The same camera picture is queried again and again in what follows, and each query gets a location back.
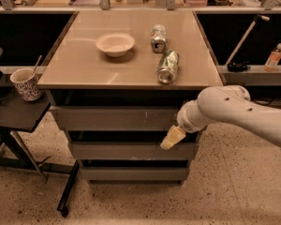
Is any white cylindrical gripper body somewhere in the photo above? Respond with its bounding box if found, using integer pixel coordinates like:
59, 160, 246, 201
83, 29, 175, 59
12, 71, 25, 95
177, 100, 214, 133

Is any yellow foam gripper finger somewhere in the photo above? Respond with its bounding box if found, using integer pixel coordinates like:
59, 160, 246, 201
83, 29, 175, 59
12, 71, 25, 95
160, 126, 185, 150

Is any grey top drawer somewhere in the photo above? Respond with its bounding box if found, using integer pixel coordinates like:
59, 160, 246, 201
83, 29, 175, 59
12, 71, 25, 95
51, 106, 178, 131

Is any grey drawer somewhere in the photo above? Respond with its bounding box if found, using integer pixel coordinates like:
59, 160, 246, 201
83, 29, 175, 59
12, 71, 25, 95
68, 142, 199, 160
80, 168, 189, 181
51, 106, 178, 131

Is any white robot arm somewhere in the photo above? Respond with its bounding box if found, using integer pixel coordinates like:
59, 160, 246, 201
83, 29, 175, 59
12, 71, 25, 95
160, 85, 281, 150

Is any grey drawer cabinet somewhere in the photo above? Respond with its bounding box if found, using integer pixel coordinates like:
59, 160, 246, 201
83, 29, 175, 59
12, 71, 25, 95
37, 8, 225, 187

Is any grey bottom drawer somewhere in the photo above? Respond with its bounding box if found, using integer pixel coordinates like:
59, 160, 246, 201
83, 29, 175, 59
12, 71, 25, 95
80, 168, 189, 181

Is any grey middle drawer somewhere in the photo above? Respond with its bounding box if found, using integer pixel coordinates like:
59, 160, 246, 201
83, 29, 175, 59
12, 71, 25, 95
68, 142, 199, 160

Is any near green soda can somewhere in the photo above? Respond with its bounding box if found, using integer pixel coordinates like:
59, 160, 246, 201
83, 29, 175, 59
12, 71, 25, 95
156, 50, 180, 84

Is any green soda can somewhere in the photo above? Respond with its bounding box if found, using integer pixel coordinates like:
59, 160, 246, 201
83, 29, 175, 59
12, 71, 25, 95
156, 50, 180, 84
151, 24, 168, 53

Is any black object on ledge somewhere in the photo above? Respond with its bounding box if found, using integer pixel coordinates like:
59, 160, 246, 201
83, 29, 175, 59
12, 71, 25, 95
228, 62, 250, 72

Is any far green soda can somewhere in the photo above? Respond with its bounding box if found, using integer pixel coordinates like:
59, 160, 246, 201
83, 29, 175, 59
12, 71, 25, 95
151, 24, 168, 53

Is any orange drink bottle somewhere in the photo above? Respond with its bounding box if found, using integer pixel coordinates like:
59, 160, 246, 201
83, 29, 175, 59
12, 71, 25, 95
264, 43, 281, 72

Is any white paper bowl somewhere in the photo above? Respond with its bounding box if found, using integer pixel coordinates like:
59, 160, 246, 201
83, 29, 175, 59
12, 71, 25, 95
96, 33, 135, 57

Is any white pole with black tip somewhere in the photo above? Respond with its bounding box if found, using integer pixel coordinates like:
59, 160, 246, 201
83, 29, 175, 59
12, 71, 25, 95
225, 14, 270, 67

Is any wooden stir stick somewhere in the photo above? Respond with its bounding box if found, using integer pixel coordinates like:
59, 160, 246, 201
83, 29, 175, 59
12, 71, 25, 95
31, 55, 42, 76

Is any patterned paper cup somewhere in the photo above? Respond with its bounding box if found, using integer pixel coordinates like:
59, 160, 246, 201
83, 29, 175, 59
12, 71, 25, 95
10, 68, 43, 101

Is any black side table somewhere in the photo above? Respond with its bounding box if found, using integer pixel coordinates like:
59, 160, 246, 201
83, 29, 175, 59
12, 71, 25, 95
0, 46, 81, 218

